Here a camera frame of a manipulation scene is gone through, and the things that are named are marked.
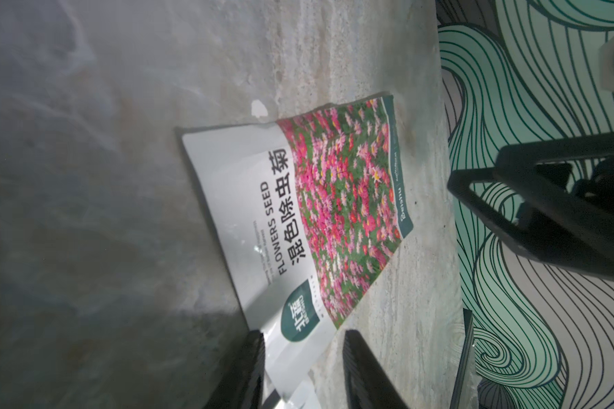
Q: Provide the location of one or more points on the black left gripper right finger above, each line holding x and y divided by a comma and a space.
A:
366, 383

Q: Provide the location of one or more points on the red flower seed packet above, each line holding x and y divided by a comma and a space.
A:
308, 211

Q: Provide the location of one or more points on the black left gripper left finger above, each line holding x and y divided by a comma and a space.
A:
242, 385

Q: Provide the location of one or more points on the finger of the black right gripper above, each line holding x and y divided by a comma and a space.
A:
567, 217

